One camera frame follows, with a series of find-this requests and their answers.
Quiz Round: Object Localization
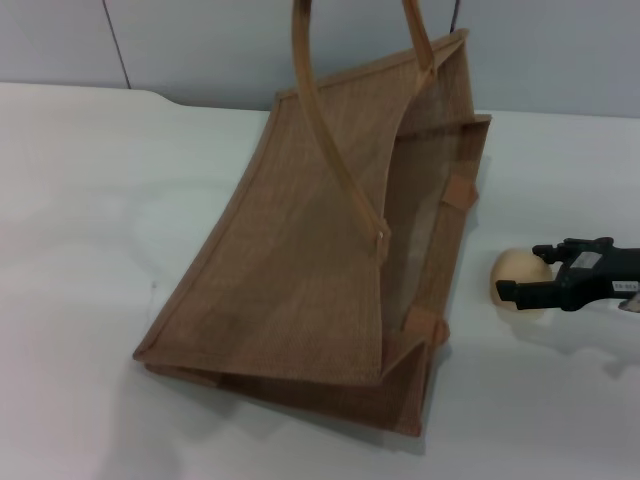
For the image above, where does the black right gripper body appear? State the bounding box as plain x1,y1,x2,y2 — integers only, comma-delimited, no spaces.
553,236,640,313

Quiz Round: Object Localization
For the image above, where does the round egg yolk pastry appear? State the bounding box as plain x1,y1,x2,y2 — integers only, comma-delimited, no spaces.
490,248,552,307

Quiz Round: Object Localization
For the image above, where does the brown jute handbag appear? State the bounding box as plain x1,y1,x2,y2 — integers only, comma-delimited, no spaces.
131,0,494,449

